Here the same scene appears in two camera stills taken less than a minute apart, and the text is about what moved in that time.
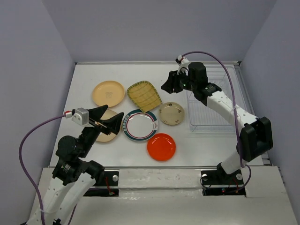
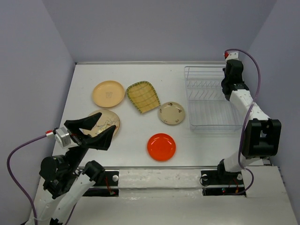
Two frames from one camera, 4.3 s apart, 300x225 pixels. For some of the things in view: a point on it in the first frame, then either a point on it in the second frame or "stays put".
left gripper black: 113,123 -> 102,139
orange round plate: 161,147 stays put
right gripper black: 171,83 -> 242,80
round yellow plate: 109,93 stays put
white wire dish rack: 202,118 stays put
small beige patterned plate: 171,113 stays put
